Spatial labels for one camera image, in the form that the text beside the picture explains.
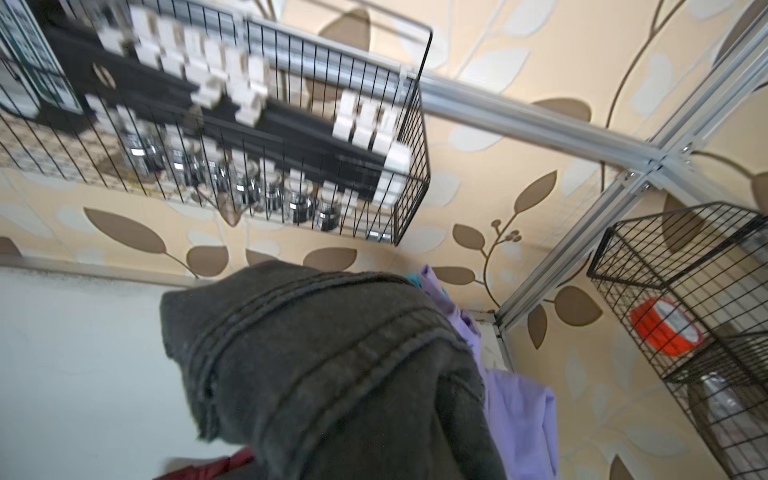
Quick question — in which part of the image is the dark grey cloth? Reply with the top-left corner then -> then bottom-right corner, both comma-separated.
160,261 -> 505,479

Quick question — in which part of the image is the purple cloth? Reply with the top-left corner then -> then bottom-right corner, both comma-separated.
417,266 -> 559,479

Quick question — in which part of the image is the maroon cloth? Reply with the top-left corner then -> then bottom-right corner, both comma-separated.
157,447 -> 254,480

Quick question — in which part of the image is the black socket set tool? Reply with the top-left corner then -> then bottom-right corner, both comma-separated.
23,0 -> 415,205

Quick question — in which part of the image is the red capped clear bottle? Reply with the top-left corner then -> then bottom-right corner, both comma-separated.
629,297 -> 767,479

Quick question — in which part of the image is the back wire basket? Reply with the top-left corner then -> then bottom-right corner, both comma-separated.
0,0 -> 433,246

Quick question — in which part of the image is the wire basket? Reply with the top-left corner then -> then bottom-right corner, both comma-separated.
0,0 -> 433,246
587,202 -> 767,479

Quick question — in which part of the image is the right wire basket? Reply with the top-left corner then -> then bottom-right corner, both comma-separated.
587,202 -> 767,479

